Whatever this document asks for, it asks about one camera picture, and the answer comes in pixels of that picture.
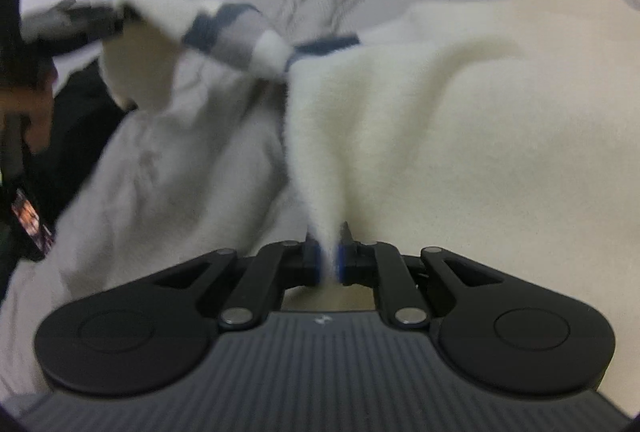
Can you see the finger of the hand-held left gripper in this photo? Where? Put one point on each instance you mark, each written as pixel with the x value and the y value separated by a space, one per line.
pixel 90 26

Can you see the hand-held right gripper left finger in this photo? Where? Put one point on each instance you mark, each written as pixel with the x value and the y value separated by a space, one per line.
pixel 312 262

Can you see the cream knit sweater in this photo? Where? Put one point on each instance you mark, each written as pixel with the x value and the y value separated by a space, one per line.
pixel 450 136

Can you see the grey bed duvet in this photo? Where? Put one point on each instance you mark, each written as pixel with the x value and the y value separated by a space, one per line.
pixel 175 192

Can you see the black clothes pile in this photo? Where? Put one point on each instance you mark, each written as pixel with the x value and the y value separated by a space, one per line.
pixel 75 126

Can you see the person's left hand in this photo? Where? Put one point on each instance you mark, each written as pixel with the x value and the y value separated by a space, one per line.
pixel 35 111

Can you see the dark printed item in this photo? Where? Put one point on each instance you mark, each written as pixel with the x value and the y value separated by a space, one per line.
pixel 32 224

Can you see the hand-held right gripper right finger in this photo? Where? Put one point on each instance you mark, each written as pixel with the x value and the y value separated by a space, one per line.
pixel 342 264

